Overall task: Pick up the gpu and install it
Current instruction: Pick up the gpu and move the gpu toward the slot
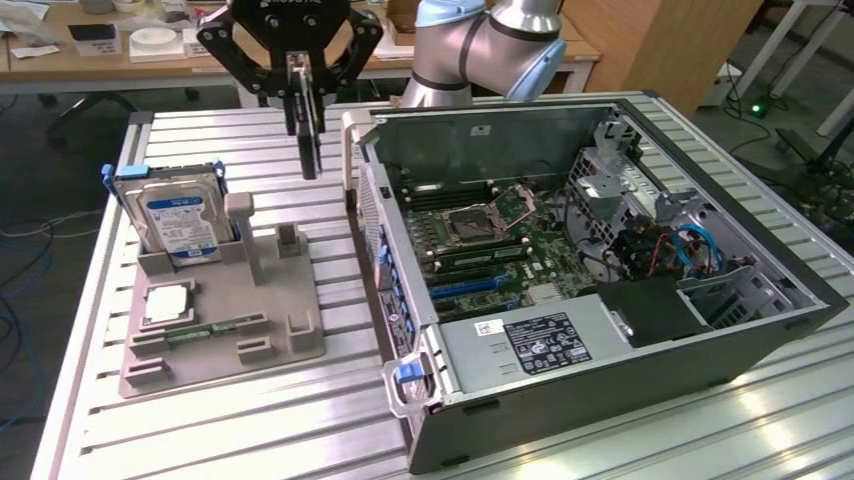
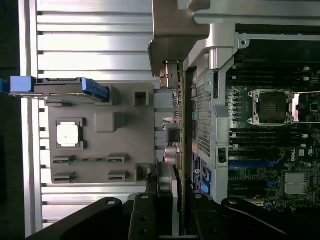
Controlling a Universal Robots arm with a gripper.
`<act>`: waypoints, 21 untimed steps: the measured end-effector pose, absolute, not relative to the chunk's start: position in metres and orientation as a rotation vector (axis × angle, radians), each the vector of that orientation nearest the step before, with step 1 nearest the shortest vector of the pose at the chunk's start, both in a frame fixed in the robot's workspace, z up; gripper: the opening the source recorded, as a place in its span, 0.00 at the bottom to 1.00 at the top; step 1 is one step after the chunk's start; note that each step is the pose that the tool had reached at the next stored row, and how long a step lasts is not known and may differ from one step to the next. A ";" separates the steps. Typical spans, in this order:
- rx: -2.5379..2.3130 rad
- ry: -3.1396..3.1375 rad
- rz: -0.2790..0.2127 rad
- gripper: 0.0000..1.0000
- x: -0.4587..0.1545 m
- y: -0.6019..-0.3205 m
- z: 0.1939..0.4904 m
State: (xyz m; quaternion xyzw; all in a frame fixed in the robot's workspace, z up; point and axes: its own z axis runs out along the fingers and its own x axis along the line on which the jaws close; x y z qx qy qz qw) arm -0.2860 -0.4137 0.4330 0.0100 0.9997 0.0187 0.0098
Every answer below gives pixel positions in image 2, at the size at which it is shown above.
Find blue expansion slot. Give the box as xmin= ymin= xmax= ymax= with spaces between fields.
xmin=228 ymin=159 xmax=280 ymax=168

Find grey parts rack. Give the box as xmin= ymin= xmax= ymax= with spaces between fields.
xmin=44 ymin=83 xmax=161 ymax=186

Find green RAM stick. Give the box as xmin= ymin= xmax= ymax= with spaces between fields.
xmin=53 ymin=156 xmax=126 ymax=165

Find green motherboard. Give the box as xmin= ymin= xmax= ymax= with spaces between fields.
xmin=226 ymin=59 xmax=320 ymax=208

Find black open PC case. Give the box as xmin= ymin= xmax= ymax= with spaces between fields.
xmin=177 ymin=0 xmax=320 ymax=240

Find small silver chipset heatsink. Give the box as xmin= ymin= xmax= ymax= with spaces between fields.
xmin=283 ymin=172 xmax=307 ymax=195

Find black installed RAM stick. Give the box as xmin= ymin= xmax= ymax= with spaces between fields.
xmin=231 ymin=136 xmax=308 ymax=148

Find silver CPU chip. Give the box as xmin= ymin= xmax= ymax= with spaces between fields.
xmin=56 ymin=124 xmax=80 ymax=146

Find CPU socket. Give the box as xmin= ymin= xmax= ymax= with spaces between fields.
xmin=247 ymin=88 xmax=296 ymax=126

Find hard disk in blue caddy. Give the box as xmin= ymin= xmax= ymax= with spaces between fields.
xmin=0 ymin=76 xmax=111 ymax=105

